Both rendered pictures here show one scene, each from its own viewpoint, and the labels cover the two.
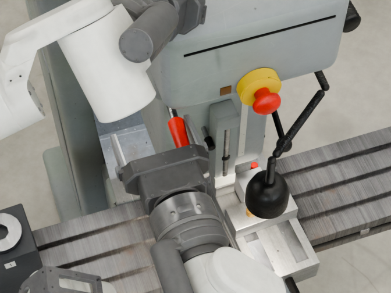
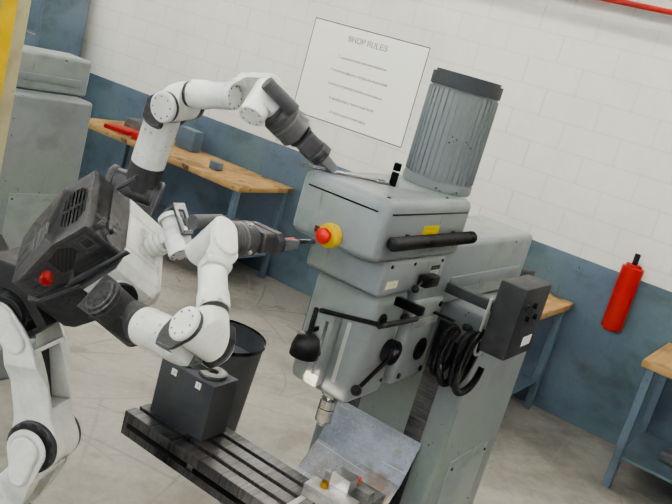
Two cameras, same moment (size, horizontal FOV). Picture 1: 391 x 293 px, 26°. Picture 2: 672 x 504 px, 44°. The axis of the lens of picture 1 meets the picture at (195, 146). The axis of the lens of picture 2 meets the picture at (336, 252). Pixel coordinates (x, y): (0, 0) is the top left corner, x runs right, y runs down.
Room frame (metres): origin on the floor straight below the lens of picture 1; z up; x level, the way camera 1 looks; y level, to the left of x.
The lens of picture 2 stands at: (-0.53, -1.59, 2.19)
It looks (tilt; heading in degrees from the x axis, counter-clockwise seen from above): 14 degrees down; 50
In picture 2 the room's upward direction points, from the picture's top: 16 degrees clockwise
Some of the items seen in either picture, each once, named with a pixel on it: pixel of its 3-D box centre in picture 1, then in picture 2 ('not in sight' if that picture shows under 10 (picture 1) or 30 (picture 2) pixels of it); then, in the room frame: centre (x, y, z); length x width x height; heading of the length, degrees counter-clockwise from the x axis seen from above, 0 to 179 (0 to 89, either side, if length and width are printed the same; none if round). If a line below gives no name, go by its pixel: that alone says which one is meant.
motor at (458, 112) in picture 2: not in sight; (452, 132); (1.16, 0.07, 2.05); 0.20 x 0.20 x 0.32
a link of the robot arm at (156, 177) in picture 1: (176, 199); (251, 239); (0.56, 0.03, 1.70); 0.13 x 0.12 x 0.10; 109
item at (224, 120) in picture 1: (223, 145); (323, 346); (0.82, -0.05, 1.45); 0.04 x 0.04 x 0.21; 19
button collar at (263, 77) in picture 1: (259, 86); (329, 235); (0.71, -0.09, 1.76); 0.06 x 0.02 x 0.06; 109
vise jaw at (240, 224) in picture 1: (261, 213); (330, 498); (0.91, -0.15, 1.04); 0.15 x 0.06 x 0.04; 112
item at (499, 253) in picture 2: not in sight; (449, 256); (1.40, 0.15, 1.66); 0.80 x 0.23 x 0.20; 19
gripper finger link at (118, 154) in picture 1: (116, 156); not in sight; (0.63, 0.11, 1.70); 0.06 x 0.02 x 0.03; 19
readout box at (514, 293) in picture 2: not in sight; (517, 317); (1.32, -0.23, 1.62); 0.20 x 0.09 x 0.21; 19
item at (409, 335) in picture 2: not in sight; (385, 323); (1.11, 0.05, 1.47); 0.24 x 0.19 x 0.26; 109
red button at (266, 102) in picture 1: (265, 100); (324, 235); (0.68, -0.09, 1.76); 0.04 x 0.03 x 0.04; 109
